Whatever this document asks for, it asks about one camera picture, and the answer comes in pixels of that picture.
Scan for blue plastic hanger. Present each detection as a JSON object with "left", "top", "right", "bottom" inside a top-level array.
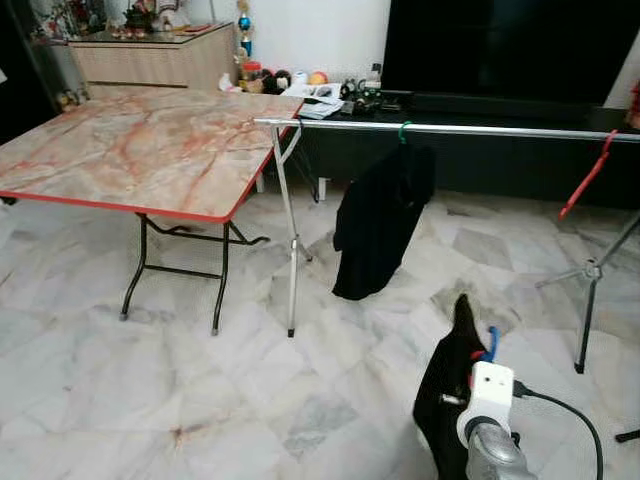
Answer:
[{"left": 480, "top": 324, "right": 500, "bottom": 364}]

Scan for dark shirt red striped collar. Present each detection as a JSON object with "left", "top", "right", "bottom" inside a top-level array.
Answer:
[{"left": 411, "top": 292, "right": 497, "bottom": 480}]

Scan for red plastic hanger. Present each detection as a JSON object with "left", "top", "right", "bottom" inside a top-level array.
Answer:
[{"left": 557, "top": 127, "right": 620, "bottom": 220}]

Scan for black television console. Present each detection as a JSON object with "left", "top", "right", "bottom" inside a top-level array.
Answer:
[{"left": 255, "top": 100, "right": 640, "bottom": 210}]

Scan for silver metal clothes rack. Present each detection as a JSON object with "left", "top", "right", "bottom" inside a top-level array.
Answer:
[{"left": 253, "top": 116, "right": 640, "bottom": 377}]

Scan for black flat television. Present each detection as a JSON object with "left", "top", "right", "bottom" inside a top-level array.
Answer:
[{"left": 381, "top": 0, "right": 640, "bottom": 107}]

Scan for black shirt green print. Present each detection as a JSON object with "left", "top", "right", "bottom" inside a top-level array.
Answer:
[{"left": 332, "top": 143, "right": 438, "bottom": 302}]

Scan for black electronic gadget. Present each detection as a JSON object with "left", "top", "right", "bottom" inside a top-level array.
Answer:
[{"left": 341, "top": 81, "right": 387, "bottom": 114}]

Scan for stack of white papers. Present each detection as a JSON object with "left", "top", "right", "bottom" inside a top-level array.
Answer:
[{"left": 281, "top": 83, "right": 347, "bottom": 120}]

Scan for black round plush toy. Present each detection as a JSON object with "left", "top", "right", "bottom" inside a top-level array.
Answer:
[{"left": 262, "top": 69, "right": 292, "bottom": 95}]

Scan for jar with red lid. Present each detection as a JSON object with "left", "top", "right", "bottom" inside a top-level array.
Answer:
[{"left": 242, "top": 61, "right": 264, "bottom": 94}]

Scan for blue and gold trophy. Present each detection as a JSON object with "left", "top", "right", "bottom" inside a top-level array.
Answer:
[{"left": 236, "top": 0, "right": 255, "bottom": 62}]

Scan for marble-pattern folding table red edge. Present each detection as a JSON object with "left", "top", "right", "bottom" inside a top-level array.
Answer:
[{"left": 0, "top": 87, "right": 305, "bottom": 337}]

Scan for light wooden sideboard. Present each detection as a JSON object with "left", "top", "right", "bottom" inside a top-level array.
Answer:
[{"left": 67, "top": 22, "right": 239, "bottom": 99}]

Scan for white robed figurine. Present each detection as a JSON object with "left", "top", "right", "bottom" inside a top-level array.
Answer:
[{"left": 150, "top": 0, "right": 197, "bottom": 30}]

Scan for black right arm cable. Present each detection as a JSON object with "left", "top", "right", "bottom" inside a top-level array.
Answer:
[{"left": 512, "top": 383, "right": 607, "bottom": 480}]

